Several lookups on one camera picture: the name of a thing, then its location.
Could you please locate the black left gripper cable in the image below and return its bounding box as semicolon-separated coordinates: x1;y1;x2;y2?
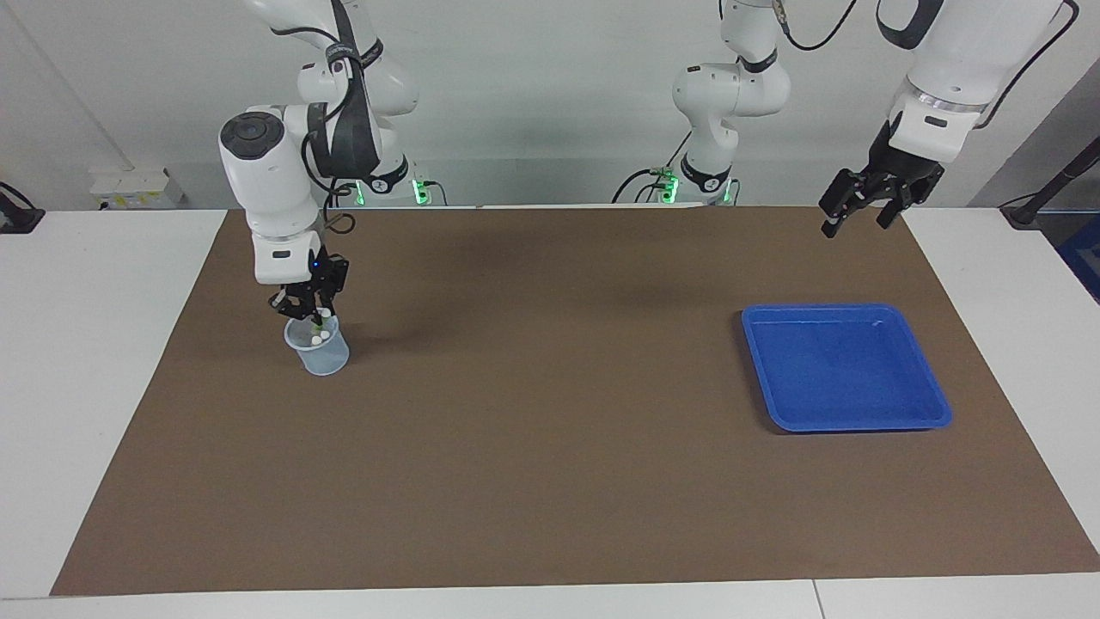
720;0;1079;130

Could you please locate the blue plastic tray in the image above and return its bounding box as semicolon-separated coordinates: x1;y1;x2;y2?
741;303;953;433

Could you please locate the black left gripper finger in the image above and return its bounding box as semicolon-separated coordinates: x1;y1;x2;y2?
818;168;879;239
876;176;927;230

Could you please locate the translucent plastic cup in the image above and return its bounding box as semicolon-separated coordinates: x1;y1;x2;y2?
284;311;351;377

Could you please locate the white power strip box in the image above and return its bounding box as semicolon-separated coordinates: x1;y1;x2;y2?
89;166;184;210

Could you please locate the black stand pole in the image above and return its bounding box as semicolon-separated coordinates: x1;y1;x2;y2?
999;136;1100;230

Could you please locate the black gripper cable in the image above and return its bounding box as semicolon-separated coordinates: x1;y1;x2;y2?
720;0;1079;130
266;0;370;235

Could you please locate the blue crate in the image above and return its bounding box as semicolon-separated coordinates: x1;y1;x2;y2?
1055;213;1100;303

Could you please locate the black clamp mount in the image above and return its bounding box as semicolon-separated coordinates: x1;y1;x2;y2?
0;182;46;235

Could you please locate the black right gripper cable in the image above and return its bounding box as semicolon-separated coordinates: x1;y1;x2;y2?
266;0;370;235

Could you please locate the brown table mat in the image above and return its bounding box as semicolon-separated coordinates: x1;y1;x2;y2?
50;205;1100;597

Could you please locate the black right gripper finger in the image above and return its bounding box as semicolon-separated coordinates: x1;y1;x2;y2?
268;288;317;326
314;258;350;329

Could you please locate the black base cable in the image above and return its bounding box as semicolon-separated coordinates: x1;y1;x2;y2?
612;129;693;205

